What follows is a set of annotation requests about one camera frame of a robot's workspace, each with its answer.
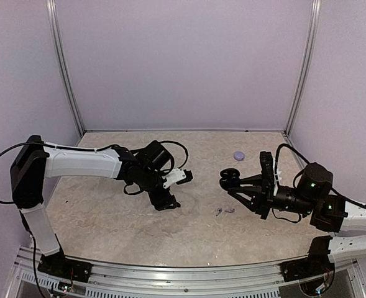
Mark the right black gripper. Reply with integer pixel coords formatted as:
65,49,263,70
229,174,316,220

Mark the black earbud charging case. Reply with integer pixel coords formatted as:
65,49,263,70
219,168,240,191

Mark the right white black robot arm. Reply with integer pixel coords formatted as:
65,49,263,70
219,160,366,276

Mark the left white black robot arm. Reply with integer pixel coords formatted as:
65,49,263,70
10,135,188,276

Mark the purple round charging case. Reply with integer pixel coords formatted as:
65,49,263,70
234,151,245,161

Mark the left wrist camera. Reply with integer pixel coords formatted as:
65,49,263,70
163,168,193,189

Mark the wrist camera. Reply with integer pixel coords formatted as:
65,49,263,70
260,151,281,196
163,168,193,189

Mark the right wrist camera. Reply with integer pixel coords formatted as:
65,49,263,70
260,151,281,196

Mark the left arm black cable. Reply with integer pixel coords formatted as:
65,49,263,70
0,140,190,298

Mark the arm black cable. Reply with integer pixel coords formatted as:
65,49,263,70
274,142,366,223
0,140,190,298

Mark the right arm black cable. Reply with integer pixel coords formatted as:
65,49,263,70
274,142,366,223

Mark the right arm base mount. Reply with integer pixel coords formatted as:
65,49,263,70
280,236,335,282

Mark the front aluminium rail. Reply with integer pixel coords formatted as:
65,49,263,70
3,247,366,297

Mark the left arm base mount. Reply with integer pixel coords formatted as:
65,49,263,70
38,250,93,283

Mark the right aluminium frame post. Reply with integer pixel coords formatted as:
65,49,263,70
284,0,322,138

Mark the aluminium frame post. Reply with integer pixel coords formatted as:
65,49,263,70
284,0,322,138
46,0,86,137

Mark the left aluminium frame post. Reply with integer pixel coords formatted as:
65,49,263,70
46,0,86,137

